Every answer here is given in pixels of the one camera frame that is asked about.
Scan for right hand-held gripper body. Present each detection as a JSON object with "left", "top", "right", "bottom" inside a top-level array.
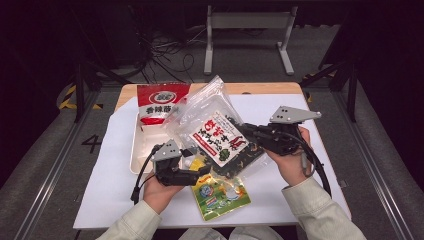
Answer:
[{"left": 244, "top": 105, "right": 323, "bottom": 157}]

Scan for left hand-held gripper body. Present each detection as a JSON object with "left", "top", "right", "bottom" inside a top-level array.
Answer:
[{"left": 151, "top": 139, "right": 201, "bottom": 188}]

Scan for clear dried seaweed packet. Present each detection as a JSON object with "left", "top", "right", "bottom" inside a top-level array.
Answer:
[{"left": 165, "top": 74, "right": 271, "bottom": 179}]

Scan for white plastic organizer box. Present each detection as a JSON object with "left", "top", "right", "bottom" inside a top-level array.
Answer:
[{"left": 129, "top": 111, "right": 188, "bottom": 175}]

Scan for yellow seasoning packet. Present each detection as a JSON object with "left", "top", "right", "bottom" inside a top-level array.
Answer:
[{"left": 186, "top": 156, "right": 252, "bottom": 222}]

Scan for red seasoning packet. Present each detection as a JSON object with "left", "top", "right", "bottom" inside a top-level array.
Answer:
[{"left": 136, "top": 83, "right": 192, "bottom": 127}]

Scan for person's left hand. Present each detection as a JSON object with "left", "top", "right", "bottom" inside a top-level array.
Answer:
[{"left": 143, "top": 172, "right": 186, "bottom": 215}]

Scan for person's right hand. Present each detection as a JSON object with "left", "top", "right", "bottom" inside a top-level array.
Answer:
[{"left": 266, "top": 126, "right": 313, "bottom": 187}]

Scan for white table cover sheet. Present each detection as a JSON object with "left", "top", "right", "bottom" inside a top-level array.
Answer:
[{"left": 73, "top": 93, "right": 352, "bottom": 230}]

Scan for person's left leg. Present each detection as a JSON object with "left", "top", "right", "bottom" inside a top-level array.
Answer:
[{"left": 178, "top": 227, "right": 228, "bottom": 240}]

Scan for black metal stand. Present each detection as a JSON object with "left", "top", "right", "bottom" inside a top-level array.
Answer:
[
  {"left": 299, "top": 58, "right": 360, "bottom": 123},
  {"left": 71, "top": 59, "right": 131, "bottom": 123}
]

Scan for yellow black floor tape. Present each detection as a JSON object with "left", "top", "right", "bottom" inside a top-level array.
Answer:
[{"left": 58, "top": 84, "right": 103, "bottom": 111}]

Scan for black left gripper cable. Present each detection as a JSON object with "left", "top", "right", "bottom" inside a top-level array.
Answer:
[{"left": 130, "top": 144, "right": 162, "bottom": 205}]

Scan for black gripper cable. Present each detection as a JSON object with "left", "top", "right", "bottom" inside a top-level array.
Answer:
[
  {"left": 279, "top": 130, "right": 333, "bottom": 198},
  {"left": 130, "top": 144, "right": 162, "bottom": 205}
]

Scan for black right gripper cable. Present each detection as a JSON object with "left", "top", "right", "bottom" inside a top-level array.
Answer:
[{"left": 279, "top": 130, "right": 333, "bottom": 198}]

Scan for aluminium floor rail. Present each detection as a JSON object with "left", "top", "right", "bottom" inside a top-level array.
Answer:
[
  {"left": 13, "top": 89, "right": 101, "bottom": 240},
  {"left": 333, "top": 89, "right": 416, "bottom": 240}
]

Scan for grey metal stand frame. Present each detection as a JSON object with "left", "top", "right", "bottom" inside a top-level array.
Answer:
[{"left": 203, "top": 4, "right": 299, "bottom": 76}]

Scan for black floor cables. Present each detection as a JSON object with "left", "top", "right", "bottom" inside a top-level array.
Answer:
[{"left": 131, "top": 24, "right": 208, "bottom": 84}]

